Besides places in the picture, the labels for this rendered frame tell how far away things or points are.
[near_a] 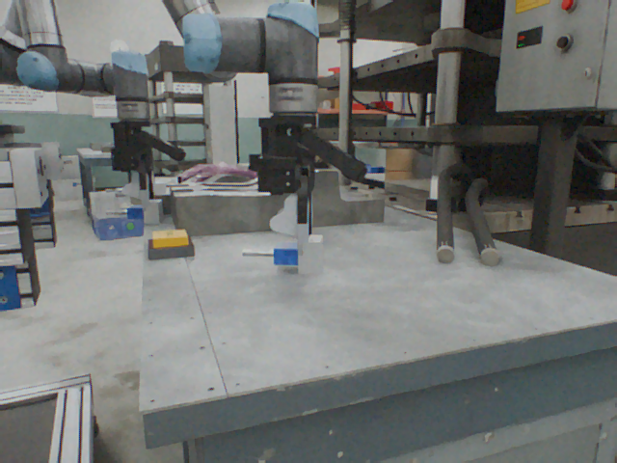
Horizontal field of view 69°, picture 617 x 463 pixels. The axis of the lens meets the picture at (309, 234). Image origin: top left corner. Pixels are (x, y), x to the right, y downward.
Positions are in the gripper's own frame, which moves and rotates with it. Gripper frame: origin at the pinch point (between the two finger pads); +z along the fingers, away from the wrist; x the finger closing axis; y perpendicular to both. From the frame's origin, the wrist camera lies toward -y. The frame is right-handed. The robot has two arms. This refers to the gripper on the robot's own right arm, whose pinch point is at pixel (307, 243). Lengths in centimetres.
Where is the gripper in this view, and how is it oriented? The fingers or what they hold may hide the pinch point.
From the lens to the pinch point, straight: 72.3
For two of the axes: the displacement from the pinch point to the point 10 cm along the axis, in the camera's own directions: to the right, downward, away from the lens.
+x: -1.0, 2.2, -9.7
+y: -10.0, -0.2, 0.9
